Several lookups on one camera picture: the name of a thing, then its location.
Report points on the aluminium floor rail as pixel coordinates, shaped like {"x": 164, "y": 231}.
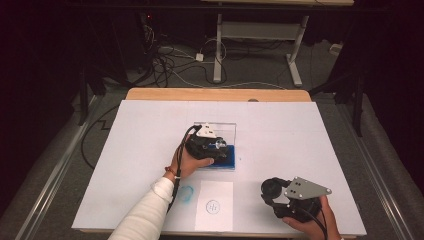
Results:
{"x": 376, "y": 173}
{"x": 56, "y": 166}

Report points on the blue ink smudge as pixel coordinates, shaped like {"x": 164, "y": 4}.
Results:
{"x": 186, "y": 194}

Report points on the white box on floor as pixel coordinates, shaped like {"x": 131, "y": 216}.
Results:
{"x": 336, "y": 49}

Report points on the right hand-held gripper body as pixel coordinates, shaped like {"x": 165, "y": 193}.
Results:
{"x": 300, "y": 200}

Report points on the black metal stand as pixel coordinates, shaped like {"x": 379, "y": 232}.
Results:
{"x": 96, "y": 76}
{"x": 356, "y": 86}

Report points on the white paper sheet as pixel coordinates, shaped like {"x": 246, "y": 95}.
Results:
{"x": 213, "y": 206}

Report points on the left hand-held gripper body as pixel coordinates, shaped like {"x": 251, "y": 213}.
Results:
{"x": 200, "y": 146}

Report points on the person's right hand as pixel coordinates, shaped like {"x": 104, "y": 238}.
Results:
{"x": 310, "y": 230}

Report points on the person's left hand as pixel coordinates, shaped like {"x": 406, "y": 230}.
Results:
{"x": 186, "y": 166}

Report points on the grey round table grommet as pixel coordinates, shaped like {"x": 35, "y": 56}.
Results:
{"x": 253, "y": 100}

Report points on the blue ink pad clear case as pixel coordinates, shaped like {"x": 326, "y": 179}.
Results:
{"x": 230, "y": 160}

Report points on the white power adapter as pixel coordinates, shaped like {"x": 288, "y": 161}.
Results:
{"x": 199, "y": 57}

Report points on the white table cover board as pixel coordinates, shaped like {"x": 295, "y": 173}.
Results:
{"x": 266, "y": 140}

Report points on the white metal desk frame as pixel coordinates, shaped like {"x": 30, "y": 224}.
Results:
{"x": 260, "y": 30}

